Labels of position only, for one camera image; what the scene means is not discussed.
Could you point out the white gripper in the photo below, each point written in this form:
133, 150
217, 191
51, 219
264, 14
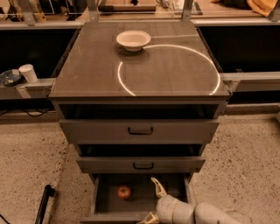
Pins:
164, 207

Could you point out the red apple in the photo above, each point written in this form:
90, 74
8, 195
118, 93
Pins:
124, 192

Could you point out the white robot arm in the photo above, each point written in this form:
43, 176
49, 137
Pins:
205, 213

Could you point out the grey bottom drawer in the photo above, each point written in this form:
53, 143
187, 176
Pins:
108, 208

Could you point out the grey drawer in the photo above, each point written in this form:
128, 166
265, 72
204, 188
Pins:
108, 208
120, 165
139, 131

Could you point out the grey middle drawer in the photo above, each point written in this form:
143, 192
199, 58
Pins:
120, 165

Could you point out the grey drawer cabinet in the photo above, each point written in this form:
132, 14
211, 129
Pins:
171, 78

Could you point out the grey top drawer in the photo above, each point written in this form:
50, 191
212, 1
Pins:
139, 131

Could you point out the black bar on floor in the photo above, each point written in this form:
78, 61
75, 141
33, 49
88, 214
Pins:
47, 193

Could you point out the white paper bowl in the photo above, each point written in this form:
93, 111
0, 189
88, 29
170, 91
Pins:
133, 41

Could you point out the white paper cup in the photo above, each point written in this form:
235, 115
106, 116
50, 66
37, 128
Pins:
28, 72

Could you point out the dark blue plate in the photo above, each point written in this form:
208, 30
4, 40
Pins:
10, 77

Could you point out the yellow cloth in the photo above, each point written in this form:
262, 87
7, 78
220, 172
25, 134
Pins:
262, 7

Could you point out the grey metal shelf rail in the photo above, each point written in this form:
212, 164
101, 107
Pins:
24, 90

